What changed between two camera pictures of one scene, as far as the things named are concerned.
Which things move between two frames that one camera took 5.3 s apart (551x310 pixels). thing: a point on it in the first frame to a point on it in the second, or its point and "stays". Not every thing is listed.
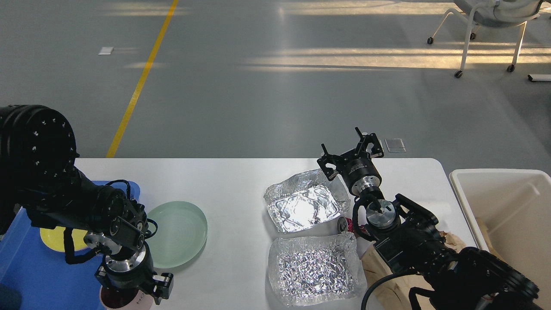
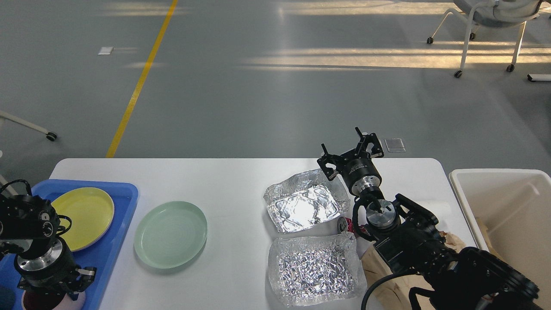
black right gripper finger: (327, 158) stays
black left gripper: (135, 271) to (54, 274)
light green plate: (181, 233) stays
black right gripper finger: (371, 143) stays
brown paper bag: (394, 293) stays
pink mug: (112, 299) to (67, 303)
